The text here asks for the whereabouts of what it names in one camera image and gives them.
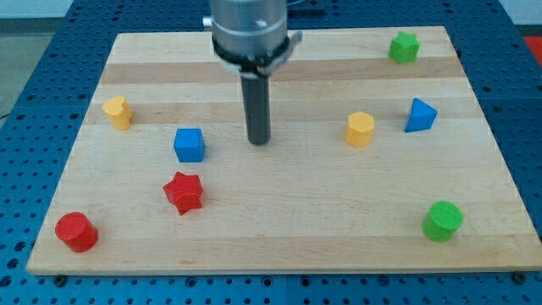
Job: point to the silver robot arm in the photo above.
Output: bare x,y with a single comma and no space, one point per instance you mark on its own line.
250,37

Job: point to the yellow heart block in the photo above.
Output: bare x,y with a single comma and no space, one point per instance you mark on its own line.
118,112

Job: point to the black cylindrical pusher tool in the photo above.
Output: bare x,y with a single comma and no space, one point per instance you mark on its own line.
257,111

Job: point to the blue cube block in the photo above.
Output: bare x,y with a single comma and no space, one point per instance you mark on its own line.
189,145

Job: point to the yellow hexagon block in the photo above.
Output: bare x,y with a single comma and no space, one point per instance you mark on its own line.
360,128

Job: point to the red star block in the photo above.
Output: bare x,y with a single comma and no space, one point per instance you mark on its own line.
184,192

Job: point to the wooden board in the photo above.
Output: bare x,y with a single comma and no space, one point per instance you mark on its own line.
307,202

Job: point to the blue triangle block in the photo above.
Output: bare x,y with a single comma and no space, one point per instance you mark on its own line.
421,116

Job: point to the green star block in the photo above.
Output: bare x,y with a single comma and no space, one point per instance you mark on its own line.
404,47

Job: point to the green cylinder block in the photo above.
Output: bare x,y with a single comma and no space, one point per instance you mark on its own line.
442,221

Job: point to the red cylinder block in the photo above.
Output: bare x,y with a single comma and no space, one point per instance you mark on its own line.
76,232

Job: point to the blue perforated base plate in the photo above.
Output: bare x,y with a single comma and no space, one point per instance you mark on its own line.
42,127

